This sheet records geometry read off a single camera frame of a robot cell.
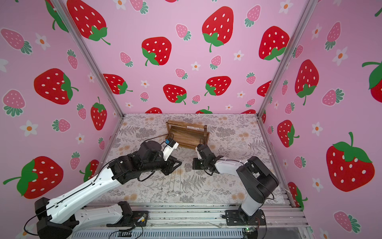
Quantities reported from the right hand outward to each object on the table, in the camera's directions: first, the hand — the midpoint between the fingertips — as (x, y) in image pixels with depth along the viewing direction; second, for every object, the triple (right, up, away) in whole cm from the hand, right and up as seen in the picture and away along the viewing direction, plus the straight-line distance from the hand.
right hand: (194, 162), depth 92 cm
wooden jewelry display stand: (-6, +16, +15) cm, 23 cm away
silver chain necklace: (-19, -11, -6) cm, 22 cm away
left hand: (-6, +6, -23) cm, 25 cm away
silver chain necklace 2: (-12, -15, -8) cm, 21 cm away
